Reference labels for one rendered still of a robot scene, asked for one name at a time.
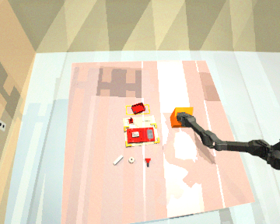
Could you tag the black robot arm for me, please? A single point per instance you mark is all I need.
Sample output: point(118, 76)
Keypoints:
point(269, 153)

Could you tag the red hollow shell with corner bosses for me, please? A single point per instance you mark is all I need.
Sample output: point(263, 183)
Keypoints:
point(138, 108)

